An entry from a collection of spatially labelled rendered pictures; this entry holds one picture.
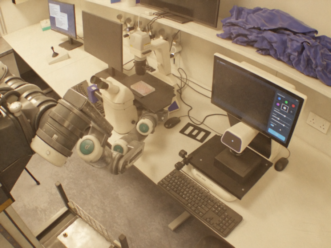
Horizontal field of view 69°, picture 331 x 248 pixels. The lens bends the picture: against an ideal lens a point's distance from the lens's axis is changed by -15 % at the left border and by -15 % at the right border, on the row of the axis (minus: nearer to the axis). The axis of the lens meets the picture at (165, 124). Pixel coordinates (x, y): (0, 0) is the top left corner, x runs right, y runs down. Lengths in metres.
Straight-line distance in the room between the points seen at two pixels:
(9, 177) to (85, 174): 1.56
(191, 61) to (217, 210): 1.19
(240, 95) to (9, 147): 0.93
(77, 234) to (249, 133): 1.18
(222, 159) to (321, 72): 0.63
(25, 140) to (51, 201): 1.57
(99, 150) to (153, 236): 1.21
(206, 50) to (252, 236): 1.27
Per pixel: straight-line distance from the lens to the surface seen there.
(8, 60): 3.41
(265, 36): 1.41
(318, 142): 1.78
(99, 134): 1.01
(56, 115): 0.79
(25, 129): 0.85
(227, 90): 1.26
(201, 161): 1.37
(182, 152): 1.39
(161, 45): 1.64
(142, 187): 2.33
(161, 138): 1.62
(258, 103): 1.18
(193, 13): 1.78
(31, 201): 2.48
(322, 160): 1.75
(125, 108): 1.55
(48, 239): 1.87
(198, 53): 2.03
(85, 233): 1.79
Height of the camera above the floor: 1.87
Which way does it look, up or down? 41 degrees down
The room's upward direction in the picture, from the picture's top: straight up
